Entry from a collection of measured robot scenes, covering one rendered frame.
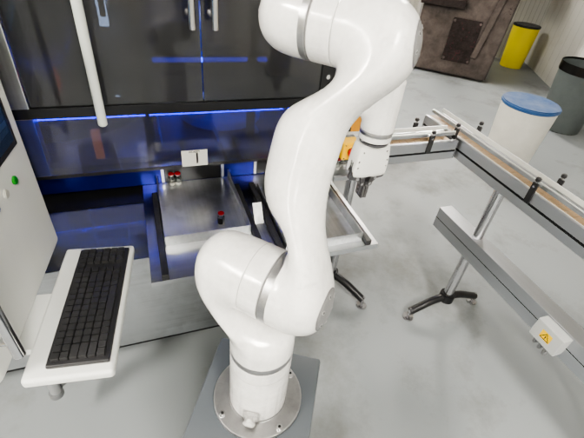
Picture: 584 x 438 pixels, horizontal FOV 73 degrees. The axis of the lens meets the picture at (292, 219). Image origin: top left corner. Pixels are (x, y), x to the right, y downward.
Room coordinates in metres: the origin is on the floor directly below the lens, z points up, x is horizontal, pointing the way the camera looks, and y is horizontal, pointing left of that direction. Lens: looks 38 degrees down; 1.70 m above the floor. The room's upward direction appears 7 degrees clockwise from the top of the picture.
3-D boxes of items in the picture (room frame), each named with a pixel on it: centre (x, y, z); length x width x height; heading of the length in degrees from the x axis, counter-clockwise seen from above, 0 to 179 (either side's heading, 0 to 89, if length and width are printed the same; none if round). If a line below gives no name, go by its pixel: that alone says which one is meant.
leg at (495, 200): (1.51, -0.90, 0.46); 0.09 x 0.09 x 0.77; 23
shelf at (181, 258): (1.06, 0.13, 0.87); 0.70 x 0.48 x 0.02; 113
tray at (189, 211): (1.05, 0.31, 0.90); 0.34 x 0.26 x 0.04; 23
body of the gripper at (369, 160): (0.94, -0.19, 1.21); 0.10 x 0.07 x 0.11; 113
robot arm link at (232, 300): (0.45, 0.06, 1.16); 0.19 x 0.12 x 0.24; 67
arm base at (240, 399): (0.44, 0.03, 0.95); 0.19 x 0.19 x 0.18
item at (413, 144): (1.64, -0.39, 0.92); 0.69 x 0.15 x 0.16; 113
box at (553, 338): (1.00, -1.05, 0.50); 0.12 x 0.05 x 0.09; 23
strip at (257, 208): (0.97, 0.09, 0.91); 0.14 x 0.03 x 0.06; 23
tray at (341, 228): (1.08, -0.05, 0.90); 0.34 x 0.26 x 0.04; 23
